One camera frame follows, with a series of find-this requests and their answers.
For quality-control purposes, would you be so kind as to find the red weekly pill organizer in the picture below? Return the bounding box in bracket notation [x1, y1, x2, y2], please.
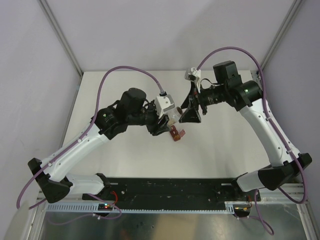
[169, 126, 186, 142]

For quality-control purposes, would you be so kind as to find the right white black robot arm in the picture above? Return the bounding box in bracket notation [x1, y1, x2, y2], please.
[179, 60, 312, 201]

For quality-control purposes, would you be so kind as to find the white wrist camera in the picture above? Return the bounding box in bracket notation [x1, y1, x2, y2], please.
[184, 67, 201, 93]
[154, 94, 175, 119]

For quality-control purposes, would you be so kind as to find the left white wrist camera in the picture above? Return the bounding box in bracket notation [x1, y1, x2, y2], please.
[154, 94, 175, 119]

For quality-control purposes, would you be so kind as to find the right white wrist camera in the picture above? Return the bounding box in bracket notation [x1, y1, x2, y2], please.
[184, 67, 201, 93]

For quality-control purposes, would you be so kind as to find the clear pill bottle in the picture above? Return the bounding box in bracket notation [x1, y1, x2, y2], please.
[167, 107, 182, 127]

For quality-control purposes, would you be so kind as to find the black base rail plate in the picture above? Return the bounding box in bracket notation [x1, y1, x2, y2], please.
[97, 177, 261, 211]

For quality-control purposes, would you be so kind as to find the purple cable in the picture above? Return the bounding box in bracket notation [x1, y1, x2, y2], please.
[196, 46, 308, 236]
[16, 66, 166, 221]

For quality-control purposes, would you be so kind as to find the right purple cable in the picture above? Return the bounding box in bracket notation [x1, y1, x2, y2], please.
[196, 46, 308, 236]

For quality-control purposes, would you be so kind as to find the left aluminium frame post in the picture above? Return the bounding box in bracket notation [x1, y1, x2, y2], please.
[37, 0, 84, 77]

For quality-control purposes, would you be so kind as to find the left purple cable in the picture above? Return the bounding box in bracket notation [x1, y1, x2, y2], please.
[16, 66, 166, 221]

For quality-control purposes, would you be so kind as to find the right aluminium frame post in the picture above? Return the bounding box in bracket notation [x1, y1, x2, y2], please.
[260, 0, 306, 70]

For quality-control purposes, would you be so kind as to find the shiny metal front plate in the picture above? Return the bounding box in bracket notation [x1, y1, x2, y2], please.
[39, 204, 307, 240]

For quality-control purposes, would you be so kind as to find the aluminium frame post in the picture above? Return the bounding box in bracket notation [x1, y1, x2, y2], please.
[260, 0, 306, 70]
[37, 0, 84, 77]

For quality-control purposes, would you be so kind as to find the grey slotted cable duct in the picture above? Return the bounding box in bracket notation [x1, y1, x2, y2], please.
[49, 201, 258, 215]

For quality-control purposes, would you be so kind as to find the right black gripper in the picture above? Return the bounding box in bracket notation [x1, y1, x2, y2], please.
[179, 80, 227, 124]

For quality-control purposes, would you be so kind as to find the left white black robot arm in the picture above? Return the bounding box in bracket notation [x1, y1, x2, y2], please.
[28, 88, 175, 204]

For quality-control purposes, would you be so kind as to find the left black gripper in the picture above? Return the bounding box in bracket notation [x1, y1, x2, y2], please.
[127, 101, 171, 136]

